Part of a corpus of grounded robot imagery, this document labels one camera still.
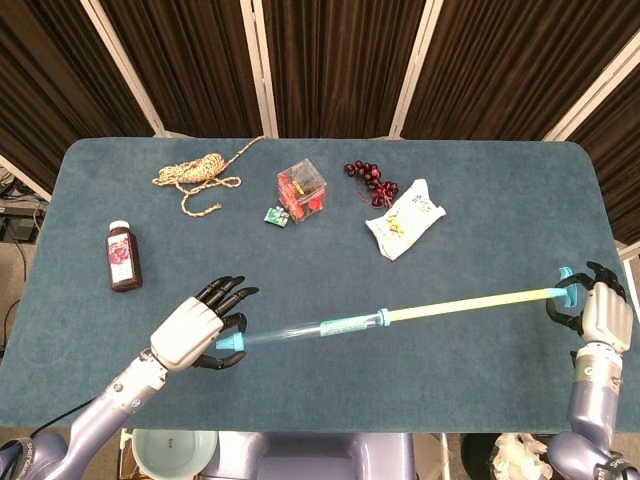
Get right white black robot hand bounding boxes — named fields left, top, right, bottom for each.
left=544, top=260, right=634, bottom=354

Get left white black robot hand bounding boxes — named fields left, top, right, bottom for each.
left=149, top=275, right=260, bottom=372

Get yellow rod with blue ends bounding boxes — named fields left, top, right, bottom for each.
left=214, top=266, right=581, bottom=351

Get lavender robot base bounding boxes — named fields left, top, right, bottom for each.
left=202, top=430, right=416, bottom=480

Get dark red juice bottle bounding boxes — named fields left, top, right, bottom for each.
left=105, top=220, right=144, bottom=293

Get pale green plastic basin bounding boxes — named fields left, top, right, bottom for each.
left=130, top=428, right=220, bottom=480

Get small green candy packet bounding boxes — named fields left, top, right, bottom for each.
left=263, top=205, right=290, bottom=229

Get blue felt table mat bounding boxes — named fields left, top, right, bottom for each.
left=0, top=137, right=640, bottom=435

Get white crumpled bin bag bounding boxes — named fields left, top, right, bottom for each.
left=492, top=433, right=554, bottom=480

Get brown curtain screen panel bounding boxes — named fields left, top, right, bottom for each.
left=82, top=0, right=279, bottom=139
left=389, top=0, right=640, bottom=142
left=239, top=0, right=444, bottom=140
left=544, top=34, right=640, bottom=246
left=0, top=0, right=166, bottom=194

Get clear cube box red contents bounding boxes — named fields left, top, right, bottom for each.
left=276, top=158, right=329, bottom=224

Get black trash bin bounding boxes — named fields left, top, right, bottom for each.
left=459, top=432, right=556, bottom=480

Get black electronics box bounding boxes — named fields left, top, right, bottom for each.
left=0, top=214, right=37, bottom=244

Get white snack bag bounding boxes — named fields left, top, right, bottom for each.
left=364, top=178, right=447, bottom=262

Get dark red grape bunch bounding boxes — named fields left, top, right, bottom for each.
left=343, top=160, right=401, bottom=209

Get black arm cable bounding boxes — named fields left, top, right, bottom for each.
left=29, top=397, right=99, bottom=437

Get beige braided rope bundle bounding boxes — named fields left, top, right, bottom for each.
left=152, top=134, right=266, bottom=218

